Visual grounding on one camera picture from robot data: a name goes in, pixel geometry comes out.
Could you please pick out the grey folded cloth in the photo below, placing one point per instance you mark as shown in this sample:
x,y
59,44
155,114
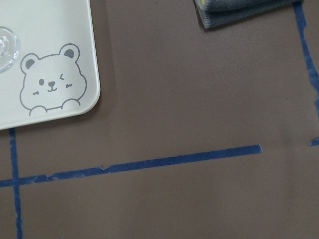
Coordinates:
x,y
215,13

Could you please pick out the wine glass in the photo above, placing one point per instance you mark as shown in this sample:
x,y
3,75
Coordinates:
x,y
9,48

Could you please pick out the cream bear tray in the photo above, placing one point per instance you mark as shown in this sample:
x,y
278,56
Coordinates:
x,y
55,74

